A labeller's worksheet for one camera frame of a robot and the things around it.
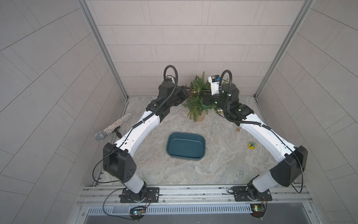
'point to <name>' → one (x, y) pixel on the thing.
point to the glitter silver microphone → (101, 136)
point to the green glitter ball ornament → (206, 107)
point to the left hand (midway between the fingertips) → (193, 89)
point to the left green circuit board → (137, 213)
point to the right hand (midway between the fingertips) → (199, 91)
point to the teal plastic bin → (184, 146)
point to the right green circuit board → (258, 210)
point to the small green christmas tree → (193, 105)
